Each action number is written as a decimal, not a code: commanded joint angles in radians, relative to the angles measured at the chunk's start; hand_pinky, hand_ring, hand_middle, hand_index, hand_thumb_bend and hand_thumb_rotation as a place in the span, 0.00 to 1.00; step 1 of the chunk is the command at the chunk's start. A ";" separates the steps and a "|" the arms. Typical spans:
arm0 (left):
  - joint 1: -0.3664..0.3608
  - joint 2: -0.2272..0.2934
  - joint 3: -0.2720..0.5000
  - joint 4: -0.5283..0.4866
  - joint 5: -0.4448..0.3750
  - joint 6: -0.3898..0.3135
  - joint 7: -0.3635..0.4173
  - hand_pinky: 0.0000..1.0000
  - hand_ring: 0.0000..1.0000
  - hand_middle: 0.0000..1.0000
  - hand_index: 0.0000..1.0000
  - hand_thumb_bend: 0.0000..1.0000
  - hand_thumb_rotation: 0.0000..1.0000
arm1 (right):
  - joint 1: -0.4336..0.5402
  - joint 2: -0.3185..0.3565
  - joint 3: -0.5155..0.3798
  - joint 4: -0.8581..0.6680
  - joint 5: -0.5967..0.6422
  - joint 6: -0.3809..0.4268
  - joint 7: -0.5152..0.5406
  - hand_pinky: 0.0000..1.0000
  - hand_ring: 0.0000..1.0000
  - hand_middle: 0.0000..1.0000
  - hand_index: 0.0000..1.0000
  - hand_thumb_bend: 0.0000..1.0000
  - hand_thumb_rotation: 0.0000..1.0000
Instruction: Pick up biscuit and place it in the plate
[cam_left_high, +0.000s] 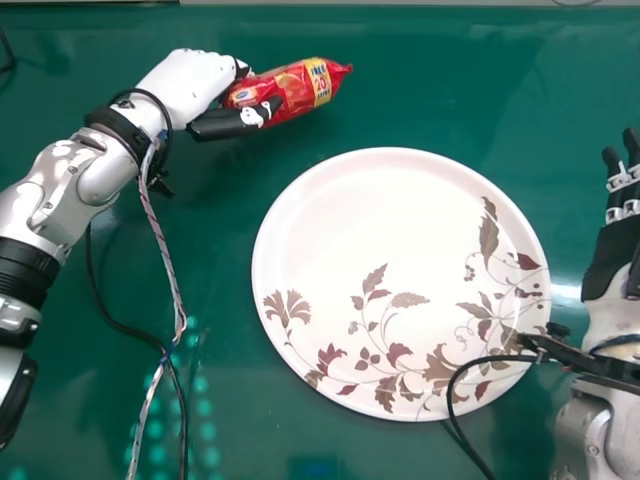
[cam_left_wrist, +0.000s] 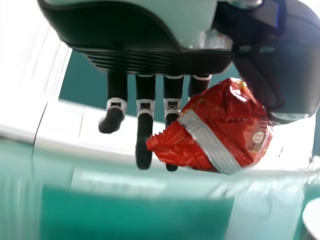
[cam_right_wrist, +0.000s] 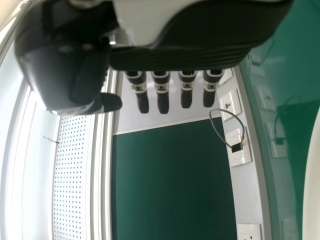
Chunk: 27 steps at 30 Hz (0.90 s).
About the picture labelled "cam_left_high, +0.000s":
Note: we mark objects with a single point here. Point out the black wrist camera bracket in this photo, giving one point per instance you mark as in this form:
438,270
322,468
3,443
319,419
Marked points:
605,367

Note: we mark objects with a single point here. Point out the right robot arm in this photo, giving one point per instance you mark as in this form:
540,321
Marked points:
600,430

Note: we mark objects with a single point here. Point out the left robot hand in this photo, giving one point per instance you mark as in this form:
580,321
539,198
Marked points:
185,85

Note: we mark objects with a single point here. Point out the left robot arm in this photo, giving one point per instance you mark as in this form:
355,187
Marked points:
65,170

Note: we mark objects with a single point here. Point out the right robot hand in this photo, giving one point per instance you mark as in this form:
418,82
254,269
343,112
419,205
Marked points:
615,260

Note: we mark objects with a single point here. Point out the red biscuit packet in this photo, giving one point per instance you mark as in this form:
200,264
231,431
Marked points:
295,87

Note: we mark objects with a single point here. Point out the plate with brown leaf pattern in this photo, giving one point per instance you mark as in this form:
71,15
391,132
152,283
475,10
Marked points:
380,235

